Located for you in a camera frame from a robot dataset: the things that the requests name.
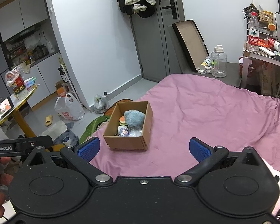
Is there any burger plush toy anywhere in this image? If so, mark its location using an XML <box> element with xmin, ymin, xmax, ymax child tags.
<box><xmin>119</xmin><ymin>116</ymin><xmax>126</xmax><ymax>125</ymax></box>

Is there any grey fluffy plush toy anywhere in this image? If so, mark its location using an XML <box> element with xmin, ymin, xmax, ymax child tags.
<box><xmin>124</xmin><ymin>110</ymin><xmax>145</xmax><ymax>129</ymax></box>

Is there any blue tissue pack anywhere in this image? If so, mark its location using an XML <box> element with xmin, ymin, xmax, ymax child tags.
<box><xmin>118</xmin><ymin>125</ymin><xmax>129</xmax><ymax>137</ymax></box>

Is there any clear plastic bag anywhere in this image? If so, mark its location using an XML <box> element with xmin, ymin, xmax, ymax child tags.
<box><xmin>128</xmin><ymin>128</ymin><xmax>143</xmax><ymax>137</ymax></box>

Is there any cartoon floor mat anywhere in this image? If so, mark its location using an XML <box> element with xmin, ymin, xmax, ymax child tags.
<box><xmin>79</xmin><ymin>103</ymin><xmax>117</xmax><ymax>144</ymax></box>

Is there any tape roll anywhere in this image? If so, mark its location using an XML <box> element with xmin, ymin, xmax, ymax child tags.
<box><xmin>63</xmin><ymin>136</ymin><xmax>72</xmax><ymax>146</ymax></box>

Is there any phone with lit screen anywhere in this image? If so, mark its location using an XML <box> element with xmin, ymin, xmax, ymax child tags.
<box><xmin>0</xmin><ymin>97</ymin><xmax>14</xmax><ymax>120</ymax></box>

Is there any small clear trash bag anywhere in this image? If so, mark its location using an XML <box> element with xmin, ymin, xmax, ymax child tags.
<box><xmin>94</xmin><ymin>95</ymin><xmax>109</xmax><ymax>114</ymax></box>

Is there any pink bed sheet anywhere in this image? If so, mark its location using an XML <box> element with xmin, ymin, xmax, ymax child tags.
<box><xmin>91</xmin><ymin>74</ymin><xmax>280</xmax><ymax>178</ymax></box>

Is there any white plastic shopping bag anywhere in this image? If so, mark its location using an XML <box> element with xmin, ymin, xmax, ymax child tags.
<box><xmin>55</xmin><ymin>93</ymin><xmax>85</xmax><ymax>120</ymax></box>

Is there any yellow slipper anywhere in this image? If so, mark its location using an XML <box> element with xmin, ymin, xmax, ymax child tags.
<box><xmin>45</xmin><ymin>115</ymin><xmax>53</xmax><ymax>127</ymax></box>

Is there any round yellow edged table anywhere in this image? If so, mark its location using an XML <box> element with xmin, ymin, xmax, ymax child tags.
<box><xmin>0</xmin><ymin>86</ymin><xmax>38</xmax><ymax>140</ymax></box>

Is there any brown cardboard box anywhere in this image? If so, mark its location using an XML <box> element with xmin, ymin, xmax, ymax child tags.
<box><xmin>103</xmin><ymin>101</ymin><xmax>153</xmax><ymax>151</ymax></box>

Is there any snack bag on table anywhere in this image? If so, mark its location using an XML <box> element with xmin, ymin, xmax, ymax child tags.
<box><xmin>5</xmin><ymin>66</ymin><xmax>26</xmax><ymax>95</ymax></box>

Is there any white supplement jar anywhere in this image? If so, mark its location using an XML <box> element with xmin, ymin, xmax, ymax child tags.
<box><xmin>199</xmin><ymin>57</ymin><xmax>212</xmax><ymax>71</ymax></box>

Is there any large clear plastic jug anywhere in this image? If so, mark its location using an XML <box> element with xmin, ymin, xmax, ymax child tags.
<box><xmin>211</xmin><ymin>45</ymin><xmax>227</xmax><ymax>78</ymax></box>

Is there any grey door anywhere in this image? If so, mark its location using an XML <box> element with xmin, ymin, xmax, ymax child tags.
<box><xmin>130</xmin><ymin>0</ymin><xmax>185</xmax><ymax>82</ymax></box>

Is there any flat cardboard tray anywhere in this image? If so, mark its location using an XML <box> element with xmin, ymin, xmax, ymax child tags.
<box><xmin>172</xmin><ymin>20</ymin><xmax>209</xmax><ymax>72</ymax></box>

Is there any red label water bottle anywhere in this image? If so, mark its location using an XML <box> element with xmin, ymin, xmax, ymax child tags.
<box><xmin>248</xmin><ymin>12</ymin><xmax>259</xmax><ymax>52</ymax></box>

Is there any lying red label bottle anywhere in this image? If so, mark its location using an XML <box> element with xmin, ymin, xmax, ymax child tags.
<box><xmin>265</xmin><ymin>36</ymin><xmax>280</xmax><ymax>52</ymax></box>

